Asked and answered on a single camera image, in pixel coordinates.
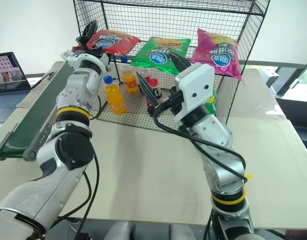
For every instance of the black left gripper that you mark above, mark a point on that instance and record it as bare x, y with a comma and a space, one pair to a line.
94, 51

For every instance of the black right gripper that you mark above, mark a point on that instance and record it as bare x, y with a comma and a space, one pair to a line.
174, 89

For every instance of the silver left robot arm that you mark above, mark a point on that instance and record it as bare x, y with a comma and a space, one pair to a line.
68, 175

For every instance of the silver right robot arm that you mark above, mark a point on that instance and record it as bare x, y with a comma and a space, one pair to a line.
218, 155

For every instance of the green conveyor belt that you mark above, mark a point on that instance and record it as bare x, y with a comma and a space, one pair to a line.
31, 120

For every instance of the red soda bottle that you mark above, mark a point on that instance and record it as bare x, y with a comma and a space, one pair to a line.
153, 81

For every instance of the green chip bag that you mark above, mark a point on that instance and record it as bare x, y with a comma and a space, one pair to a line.
153, 56

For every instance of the red chip bag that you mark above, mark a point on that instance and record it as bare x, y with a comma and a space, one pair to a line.
113, 41

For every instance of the clear bottle blue cap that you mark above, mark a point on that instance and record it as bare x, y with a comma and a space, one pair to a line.
123, 59

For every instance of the orange soda bottle blue cap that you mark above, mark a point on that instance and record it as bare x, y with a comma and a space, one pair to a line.
114, 100

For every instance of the green soda bottle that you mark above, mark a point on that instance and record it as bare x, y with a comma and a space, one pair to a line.
211, 102

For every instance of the magenta chip bag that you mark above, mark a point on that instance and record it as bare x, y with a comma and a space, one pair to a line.
218, 55

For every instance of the grey laptop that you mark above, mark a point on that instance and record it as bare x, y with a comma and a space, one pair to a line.
8, 72

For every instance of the grey rounded shape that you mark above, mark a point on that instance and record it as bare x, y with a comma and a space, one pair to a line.
122, 231

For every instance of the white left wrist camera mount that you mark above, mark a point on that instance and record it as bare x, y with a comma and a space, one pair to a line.
91, 58

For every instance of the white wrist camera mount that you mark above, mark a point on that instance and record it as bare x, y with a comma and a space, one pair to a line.
91, 58
197, 82

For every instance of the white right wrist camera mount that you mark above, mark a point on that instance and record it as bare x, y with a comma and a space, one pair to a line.
197, 82

